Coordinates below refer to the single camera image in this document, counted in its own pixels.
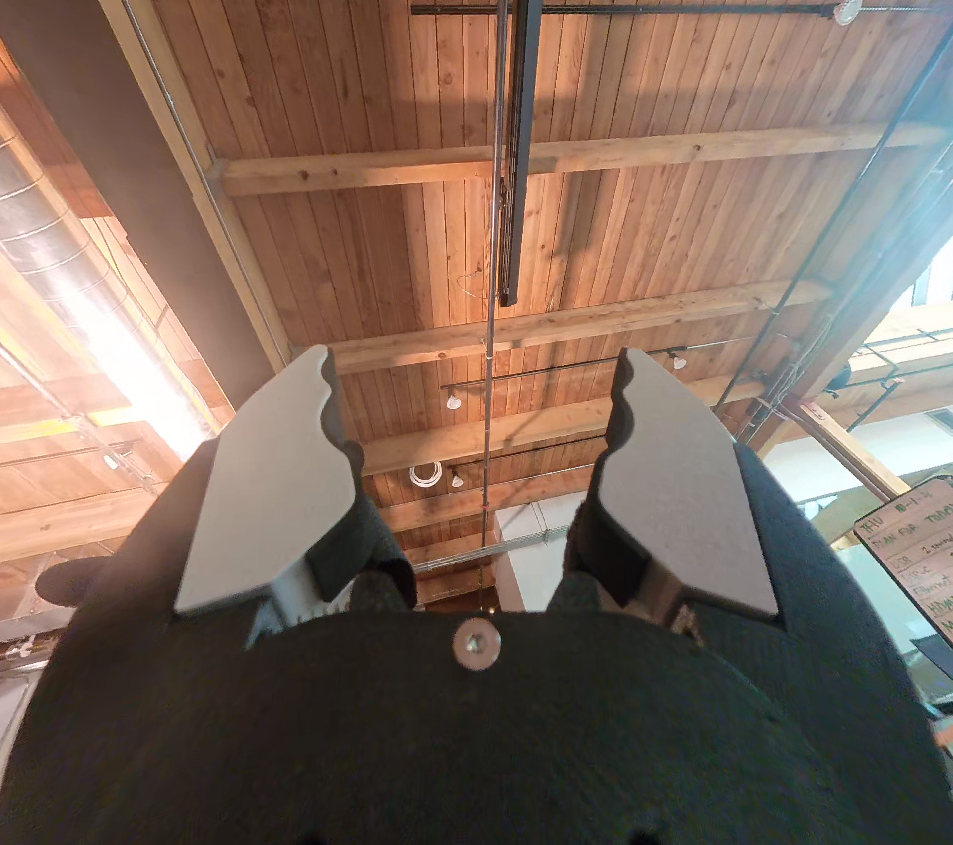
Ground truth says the whiteboard on black stand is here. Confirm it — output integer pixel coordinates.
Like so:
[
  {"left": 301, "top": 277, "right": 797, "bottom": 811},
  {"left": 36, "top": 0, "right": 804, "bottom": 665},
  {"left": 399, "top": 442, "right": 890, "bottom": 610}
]
[{"left": 852, "top": 476, "right": 953, "bottom": 678}]

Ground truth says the thin metal ceiling pipe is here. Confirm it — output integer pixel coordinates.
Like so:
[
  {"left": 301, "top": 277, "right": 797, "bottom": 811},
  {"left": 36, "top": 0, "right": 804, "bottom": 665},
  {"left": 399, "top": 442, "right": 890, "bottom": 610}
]
[{"left": 480, "top": 0, "right": 516, "bottom": 608}]

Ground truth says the black floor lamp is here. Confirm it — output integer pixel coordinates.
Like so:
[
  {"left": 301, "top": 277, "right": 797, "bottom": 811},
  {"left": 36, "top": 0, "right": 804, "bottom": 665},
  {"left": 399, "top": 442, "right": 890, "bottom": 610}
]
[{"left": 33, "top": 558, "right": 113, "bottom": 609}]

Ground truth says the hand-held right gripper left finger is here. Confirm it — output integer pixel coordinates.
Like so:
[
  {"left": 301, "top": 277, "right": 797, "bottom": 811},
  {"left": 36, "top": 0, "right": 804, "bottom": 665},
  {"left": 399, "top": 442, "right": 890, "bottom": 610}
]
[{"left": 173, "top": 345, "right": 366, "bottom": 652}]

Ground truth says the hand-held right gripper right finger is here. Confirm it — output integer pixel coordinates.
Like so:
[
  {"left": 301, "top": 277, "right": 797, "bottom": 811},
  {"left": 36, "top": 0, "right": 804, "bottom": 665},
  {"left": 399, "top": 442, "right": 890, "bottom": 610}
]
[{"left": 590, "top": 348, "right": 780, "bottom": 630}]

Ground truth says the silver air duct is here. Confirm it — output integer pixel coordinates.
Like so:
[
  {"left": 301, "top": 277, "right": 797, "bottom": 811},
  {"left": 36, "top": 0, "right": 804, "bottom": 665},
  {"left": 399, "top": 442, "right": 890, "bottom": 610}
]
[{"left": 0, "top": 138, "right": 150, "bottom": 340}]

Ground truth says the black ceiling rail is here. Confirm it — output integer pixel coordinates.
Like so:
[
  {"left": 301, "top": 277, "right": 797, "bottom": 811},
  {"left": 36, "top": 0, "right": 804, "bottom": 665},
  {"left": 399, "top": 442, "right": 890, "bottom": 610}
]
[{"left": 497, "top": 0, "right": 553, "bottom": 307}]

